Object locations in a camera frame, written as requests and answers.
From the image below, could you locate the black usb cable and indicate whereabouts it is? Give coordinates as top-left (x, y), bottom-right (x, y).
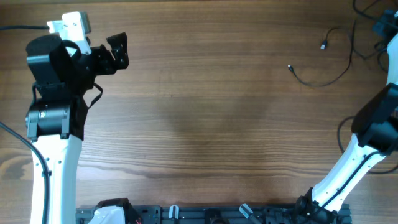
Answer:
top-left (336, 115), bottom-right (398, 175)
top-left (320, 0), bottom-right (398, 74)

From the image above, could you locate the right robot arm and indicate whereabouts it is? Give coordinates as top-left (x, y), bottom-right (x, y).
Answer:
top-left (292, 11), bottom-right (397, 223)

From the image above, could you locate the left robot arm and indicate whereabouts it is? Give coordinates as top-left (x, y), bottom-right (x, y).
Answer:
top-left (25, 32), bottom-right (129, 223)

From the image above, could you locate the right camera cable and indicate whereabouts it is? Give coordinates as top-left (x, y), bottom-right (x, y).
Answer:
top-left (310, 151), bottom-right (386, 218)

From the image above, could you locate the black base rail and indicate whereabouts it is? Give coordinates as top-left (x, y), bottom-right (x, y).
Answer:
top-left (76, 203), bottom-right (352, 224)

